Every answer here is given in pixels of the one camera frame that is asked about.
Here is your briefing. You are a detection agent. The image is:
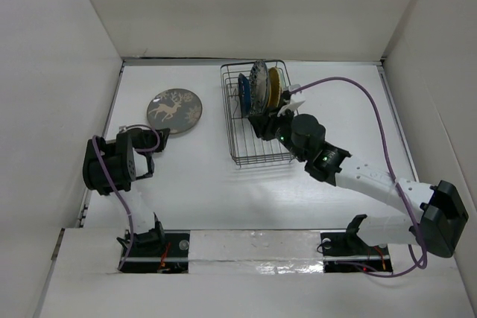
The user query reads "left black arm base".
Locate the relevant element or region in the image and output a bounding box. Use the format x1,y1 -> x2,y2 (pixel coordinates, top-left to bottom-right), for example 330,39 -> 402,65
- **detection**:
119,230 -> 190,274

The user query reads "light green rectangular plate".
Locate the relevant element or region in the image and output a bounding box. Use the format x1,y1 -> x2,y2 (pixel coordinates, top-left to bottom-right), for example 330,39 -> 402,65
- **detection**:
278,68 -> 290,102

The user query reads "yellow checked plate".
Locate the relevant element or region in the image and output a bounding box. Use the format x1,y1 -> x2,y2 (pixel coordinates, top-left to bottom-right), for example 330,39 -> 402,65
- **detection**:
268,67 -> 281,109

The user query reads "grey wire dish rack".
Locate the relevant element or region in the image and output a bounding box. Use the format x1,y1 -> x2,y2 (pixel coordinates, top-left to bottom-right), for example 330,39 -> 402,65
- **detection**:
220,59 -> 306,167

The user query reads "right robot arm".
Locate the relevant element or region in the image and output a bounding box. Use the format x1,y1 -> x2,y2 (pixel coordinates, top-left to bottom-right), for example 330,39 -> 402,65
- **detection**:
248,110 -> 469,258

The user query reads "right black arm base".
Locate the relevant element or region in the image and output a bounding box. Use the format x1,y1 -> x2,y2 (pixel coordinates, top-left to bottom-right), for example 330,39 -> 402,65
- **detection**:
316,214 -> 393,273

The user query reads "grey deer plate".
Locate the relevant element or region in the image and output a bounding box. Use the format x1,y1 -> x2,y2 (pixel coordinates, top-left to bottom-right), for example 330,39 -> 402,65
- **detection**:
146,88 -> 203,135

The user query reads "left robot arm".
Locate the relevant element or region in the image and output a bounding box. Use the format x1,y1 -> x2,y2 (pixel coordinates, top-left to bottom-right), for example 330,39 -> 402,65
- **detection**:
83,125 -> 171,256

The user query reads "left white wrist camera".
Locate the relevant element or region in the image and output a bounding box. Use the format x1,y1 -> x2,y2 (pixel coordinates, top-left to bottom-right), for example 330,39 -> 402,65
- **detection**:
119,126 -> 132,133

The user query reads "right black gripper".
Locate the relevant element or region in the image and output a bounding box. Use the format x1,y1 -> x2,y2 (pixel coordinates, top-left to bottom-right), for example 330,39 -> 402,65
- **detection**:
248,103 -> 306,163

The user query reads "dark blue plate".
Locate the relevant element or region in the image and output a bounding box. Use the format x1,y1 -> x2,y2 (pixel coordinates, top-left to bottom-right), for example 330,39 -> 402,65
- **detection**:
238,73 -> 251,118

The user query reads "blue floral white plate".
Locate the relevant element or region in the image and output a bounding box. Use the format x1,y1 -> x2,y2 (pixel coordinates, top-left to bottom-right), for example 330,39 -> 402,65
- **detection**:
248,60 -> 269,115

